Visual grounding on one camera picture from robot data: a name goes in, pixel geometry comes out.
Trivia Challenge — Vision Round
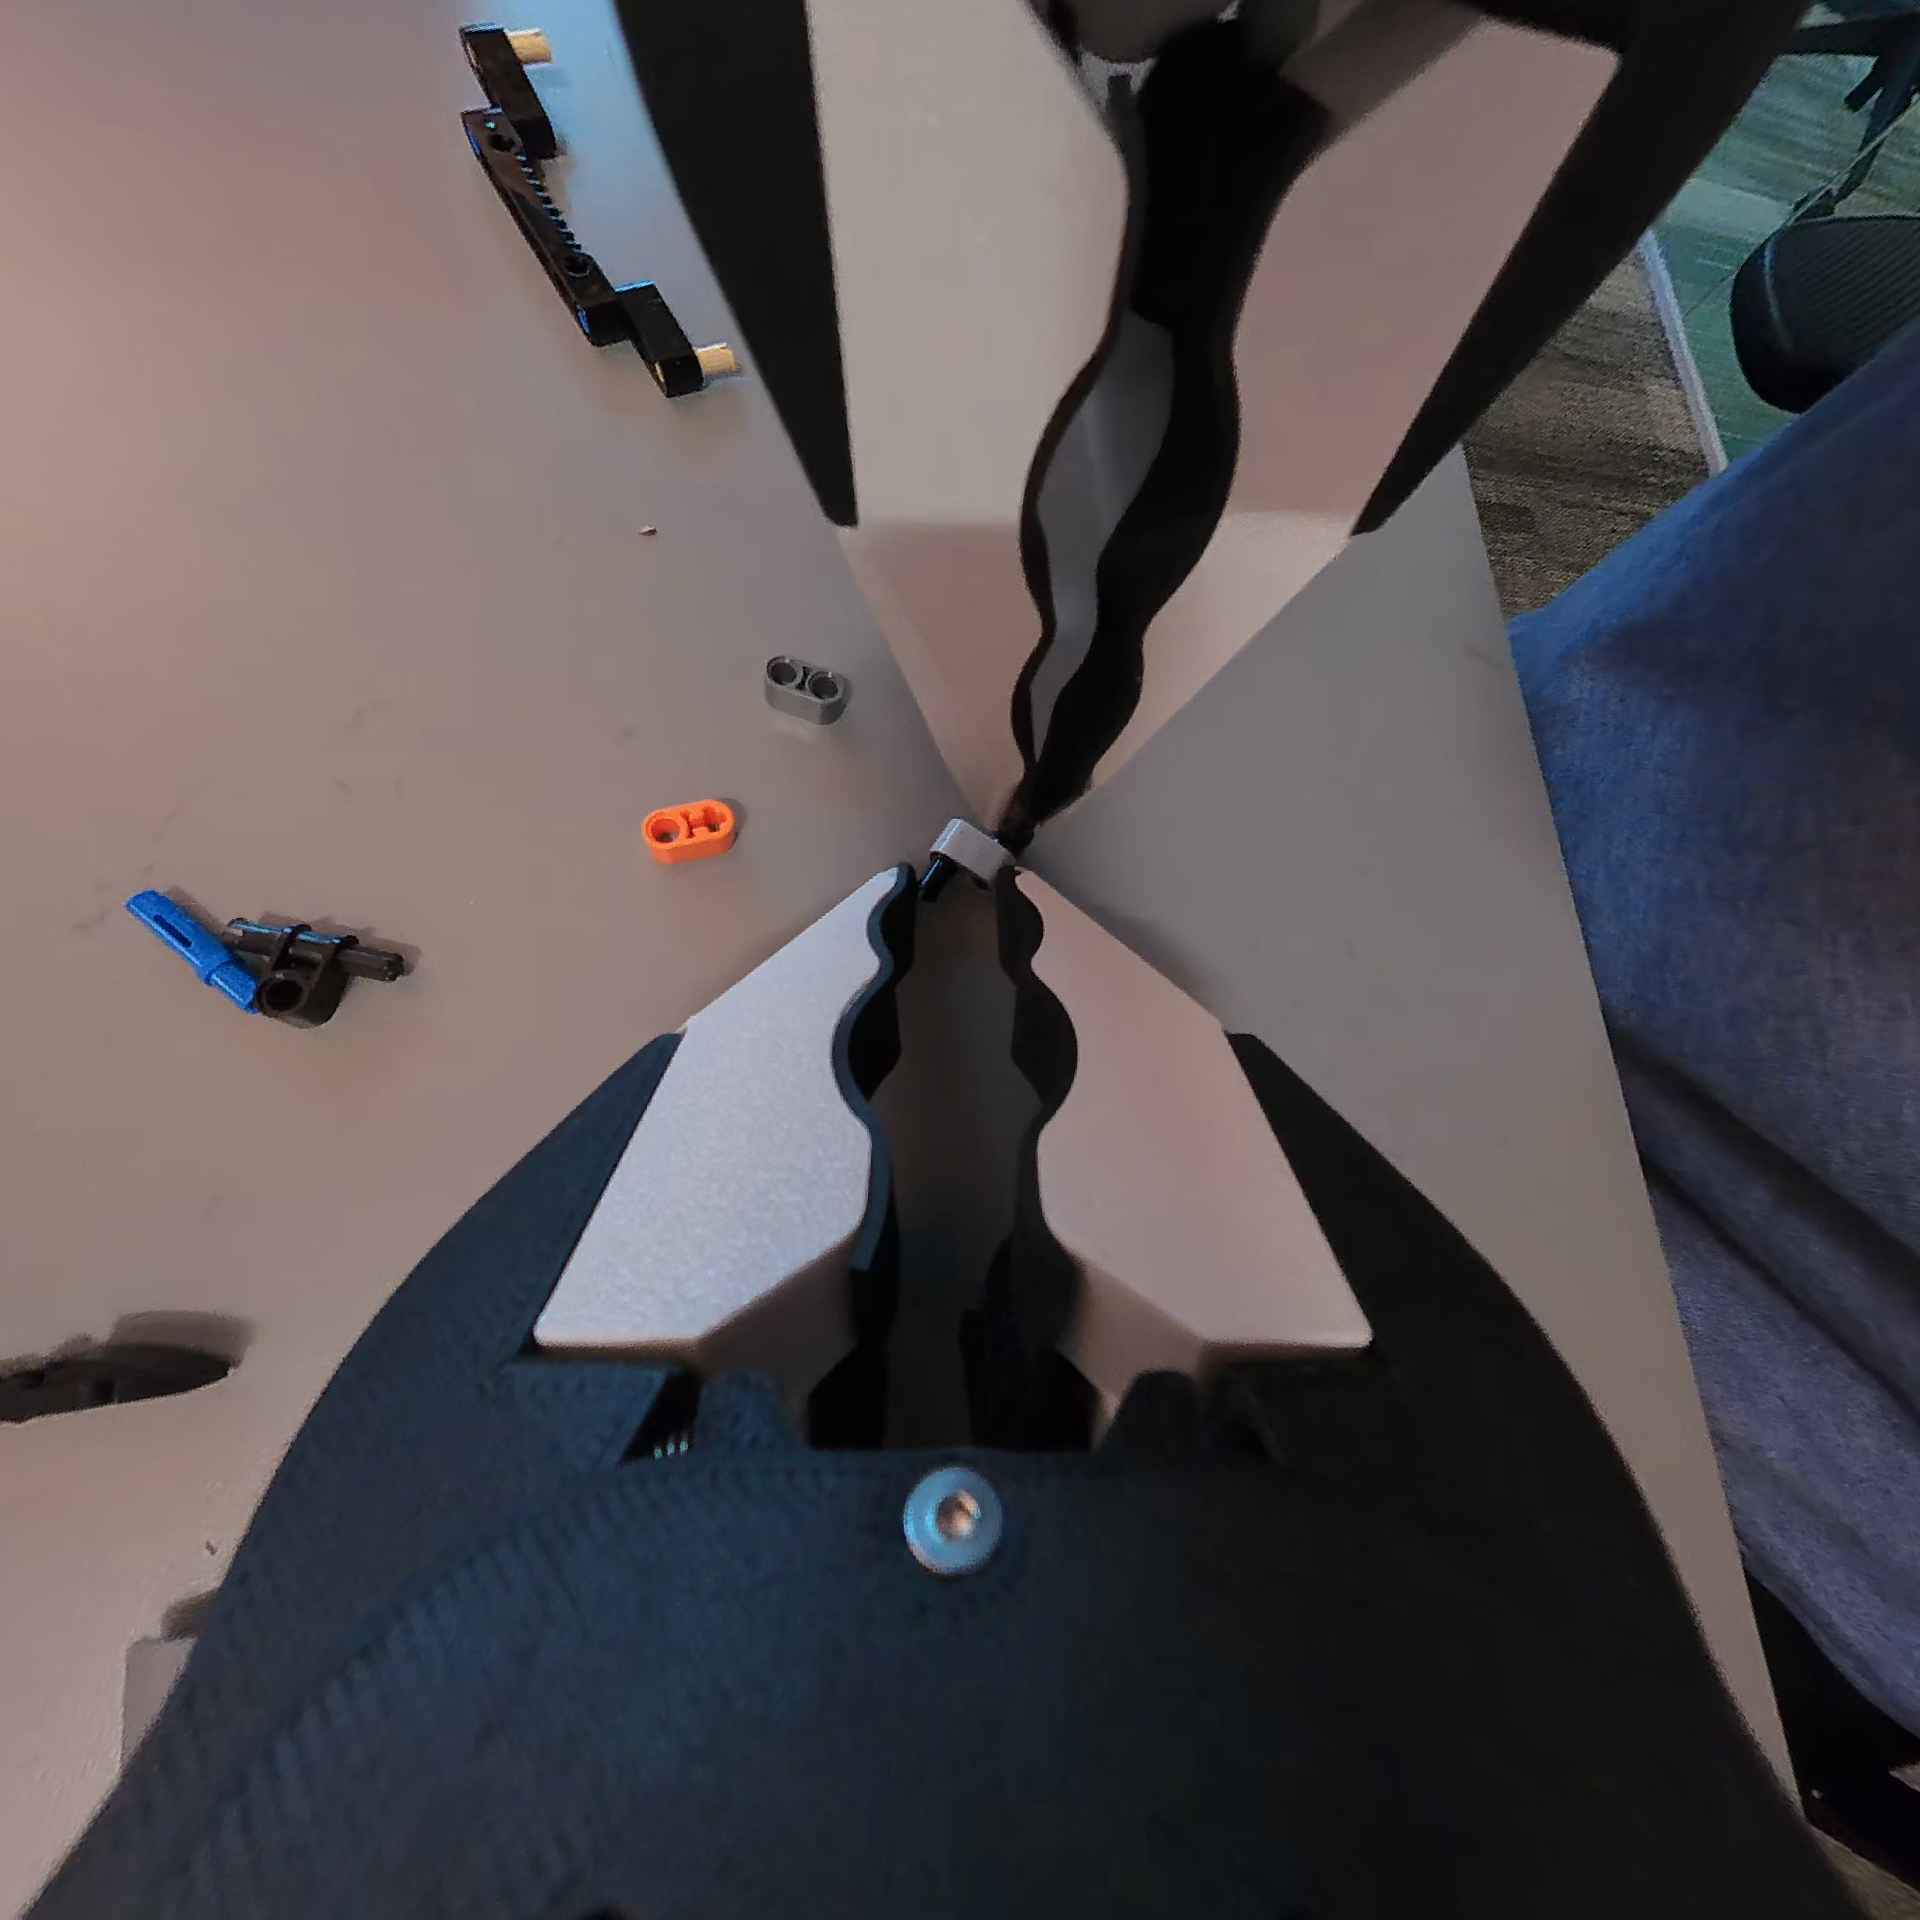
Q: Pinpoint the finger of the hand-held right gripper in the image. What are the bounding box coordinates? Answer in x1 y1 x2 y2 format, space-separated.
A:
809 0 1146 823
1018 23 1627 845

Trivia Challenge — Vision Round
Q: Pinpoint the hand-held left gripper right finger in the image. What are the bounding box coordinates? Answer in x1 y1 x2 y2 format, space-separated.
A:
994 876 1378 1424

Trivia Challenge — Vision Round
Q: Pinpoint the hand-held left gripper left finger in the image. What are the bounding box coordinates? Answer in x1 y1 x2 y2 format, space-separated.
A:
532 862 924 1431

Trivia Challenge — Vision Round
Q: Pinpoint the black lego rack assembly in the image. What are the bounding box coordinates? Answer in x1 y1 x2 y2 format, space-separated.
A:
457 23 741 400

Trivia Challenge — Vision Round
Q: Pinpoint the blue black lego axle assembly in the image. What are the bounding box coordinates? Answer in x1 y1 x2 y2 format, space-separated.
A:
126 893 407 1033

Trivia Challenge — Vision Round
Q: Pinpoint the black mesh office chair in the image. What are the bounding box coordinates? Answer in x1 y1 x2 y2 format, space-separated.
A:
1729 212 1920 418

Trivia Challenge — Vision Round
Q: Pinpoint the person's blue sweater torso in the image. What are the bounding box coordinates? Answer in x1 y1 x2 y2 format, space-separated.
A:
1509 323 1920 1727

